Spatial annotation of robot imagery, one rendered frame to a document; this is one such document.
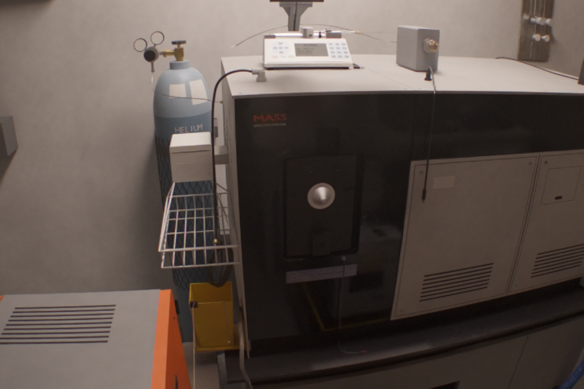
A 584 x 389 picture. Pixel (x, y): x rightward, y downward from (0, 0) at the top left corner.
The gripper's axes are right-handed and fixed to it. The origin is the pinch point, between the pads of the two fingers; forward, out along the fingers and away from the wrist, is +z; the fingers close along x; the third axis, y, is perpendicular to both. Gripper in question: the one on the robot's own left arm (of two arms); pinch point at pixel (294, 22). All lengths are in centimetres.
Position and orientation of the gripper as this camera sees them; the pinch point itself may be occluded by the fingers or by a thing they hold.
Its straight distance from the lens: 115.2
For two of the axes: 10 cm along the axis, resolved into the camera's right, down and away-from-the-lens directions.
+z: -0.6, 5.4, 8.4
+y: -0.8, -8.4, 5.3
